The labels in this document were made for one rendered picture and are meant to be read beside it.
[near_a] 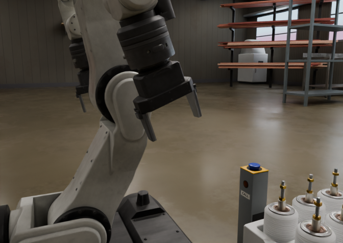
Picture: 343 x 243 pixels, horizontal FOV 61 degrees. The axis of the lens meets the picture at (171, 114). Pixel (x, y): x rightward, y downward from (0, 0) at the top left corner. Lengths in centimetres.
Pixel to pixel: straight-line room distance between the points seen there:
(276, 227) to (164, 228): 33
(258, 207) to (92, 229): 61
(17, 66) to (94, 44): 867
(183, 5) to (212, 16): 115
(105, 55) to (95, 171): 27
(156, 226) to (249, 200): 35
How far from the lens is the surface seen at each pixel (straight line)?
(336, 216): 99
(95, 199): 75
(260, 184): 108
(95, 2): 67
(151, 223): 97
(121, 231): 98
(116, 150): 68
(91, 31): 68
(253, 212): 111
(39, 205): 88
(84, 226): 73
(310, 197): 104
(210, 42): 1085
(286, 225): 95
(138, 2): 48
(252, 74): 1002
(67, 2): 100
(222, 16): 1119
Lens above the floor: 68
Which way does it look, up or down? 10 degrees down
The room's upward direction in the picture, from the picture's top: straight up
